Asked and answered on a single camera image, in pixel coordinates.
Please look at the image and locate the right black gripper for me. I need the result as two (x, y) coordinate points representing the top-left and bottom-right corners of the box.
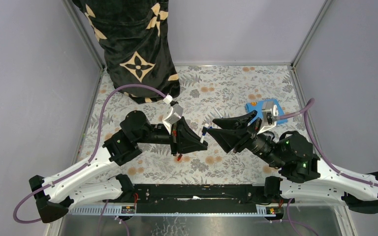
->
(204, 110), (283, 169)

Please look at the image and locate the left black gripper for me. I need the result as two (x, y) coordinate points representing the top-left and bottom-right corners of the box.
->
(135, 117), (208, 157)

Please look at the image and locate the white pen red tip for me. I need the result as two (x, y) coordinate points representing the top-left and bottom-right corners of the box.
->
(200, 123), (209, 143)

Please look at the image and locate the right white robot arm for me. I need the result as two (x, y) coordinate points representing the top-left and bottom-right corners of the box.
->
(207, 111), (378, 214)

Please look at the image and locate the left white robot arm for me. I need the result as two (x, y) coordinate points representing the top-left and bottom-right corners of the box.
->
(29, 111), (208, 223)

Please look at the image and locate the blue folded cloth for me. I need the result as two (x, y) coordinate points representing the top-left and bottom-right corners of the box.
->
(245, 99), (284, 124)

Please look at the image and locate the floral table mat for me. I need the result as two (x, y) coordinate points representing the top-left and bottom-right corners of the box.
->
(78, 65), (301, 184)

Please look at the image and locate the black gold patterned robe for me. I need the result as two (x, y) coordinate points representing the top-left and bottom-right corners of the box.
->
(73, 0), (181, 104)

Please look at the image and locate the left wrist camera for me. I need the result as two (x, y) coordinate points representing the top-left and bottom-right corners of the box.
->
(162, 101), (183, 134)

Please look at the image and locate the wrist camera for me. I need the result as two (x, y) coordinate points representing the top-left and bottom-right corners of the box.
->
(259, 101), (279, 133)
(162, 101), (183, 134)

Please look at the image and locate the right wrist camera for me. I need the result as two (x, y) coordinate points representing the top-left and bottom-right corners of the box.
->
(259, 101), (279, 133)

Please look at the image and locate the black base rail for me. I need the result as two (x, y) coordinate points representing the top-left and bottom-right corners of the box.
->
(114, 184), (282, 206)

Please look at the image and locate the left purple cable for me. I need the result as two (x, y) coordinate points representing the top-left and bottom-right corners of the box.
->
(13, 84), (173, 224)

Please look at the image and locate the slotted cable duct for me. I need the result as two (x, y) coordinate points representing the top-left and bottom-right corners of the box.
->
(65, 203), (284, 217)

